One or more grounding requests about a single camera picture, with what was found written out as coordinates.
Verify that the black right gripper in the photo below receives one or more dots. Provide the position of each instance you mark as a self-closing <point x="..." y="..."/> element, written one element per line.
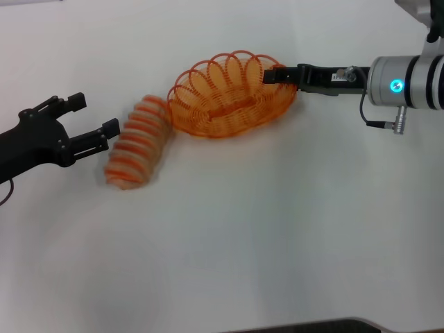
<point x="329" y="81"/>

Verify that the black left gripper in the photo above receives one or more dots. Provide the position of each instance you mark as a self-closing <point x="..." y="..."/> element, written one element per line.
<point x="34" y="138"/>

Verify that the dark rounded robot base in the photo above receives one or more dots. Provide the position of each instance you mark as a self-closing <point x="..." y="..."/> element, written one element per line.
<point x="312" y="326"/>

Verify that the orange striped bread loaf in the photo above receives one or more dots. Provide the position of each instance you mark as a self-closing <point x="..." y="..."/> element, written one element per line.
<point x="135" y="152"/>

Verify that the orange woven plastic basket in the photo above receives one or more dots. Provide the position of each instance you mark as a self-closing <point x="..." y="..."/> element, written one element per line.
<point x="229" y="111"/>

